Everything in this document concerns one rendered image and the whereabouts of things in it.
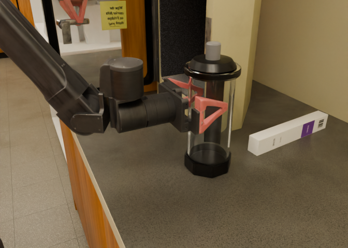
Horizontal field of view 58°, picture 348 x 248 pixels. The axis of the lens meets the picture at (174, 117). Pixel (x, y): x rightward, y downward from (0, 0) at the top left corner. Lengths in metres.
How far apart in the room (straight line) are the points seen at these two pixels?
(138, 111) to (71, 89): 0.11
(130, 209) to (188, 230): 0.11
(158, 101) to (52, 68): 0.18
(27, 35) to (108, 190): 0.32
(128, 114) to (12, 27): 0.22
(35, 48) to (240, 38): 0.45
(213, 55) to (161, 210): 0.30
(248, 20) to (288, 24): 0.39
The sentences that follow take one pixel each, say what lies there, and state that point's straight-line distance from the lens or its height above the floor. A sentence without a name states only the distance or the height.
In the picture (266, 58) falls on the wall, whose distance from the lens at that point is 1.24.
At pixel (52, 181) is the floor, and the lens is 2.37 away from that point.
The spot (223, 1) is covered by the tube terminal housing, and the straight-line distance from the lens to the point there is 0.73.
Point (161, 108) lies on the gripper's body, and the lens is 0.56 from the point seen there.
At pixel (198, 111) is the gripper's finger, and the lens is 0.55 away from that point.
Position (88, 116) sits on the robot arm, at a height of 1.11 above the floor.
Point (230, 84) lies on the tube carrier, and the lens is 0.60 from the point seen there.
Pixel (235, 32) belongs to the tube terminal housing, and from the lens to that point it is 0.76.
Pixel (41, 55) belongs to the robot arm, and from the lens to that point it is 0.55.
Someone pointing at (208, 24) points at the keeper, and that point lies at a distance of 0.73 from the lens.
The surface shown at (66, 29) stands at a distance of 0.88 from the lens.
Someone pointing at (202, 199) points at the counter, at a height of 0.94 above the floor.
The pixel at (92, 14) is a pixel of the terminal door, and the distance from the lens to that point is 0.91.
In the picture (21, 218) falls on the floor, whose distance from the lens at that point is 2.14.
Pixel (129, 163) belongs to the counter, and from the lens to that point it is 0.72.
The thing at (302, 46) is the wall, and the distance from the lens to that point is 1.12.
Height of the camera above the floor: 1.34
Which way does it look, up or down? 26 degrees down
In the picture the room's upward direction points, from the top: straight up
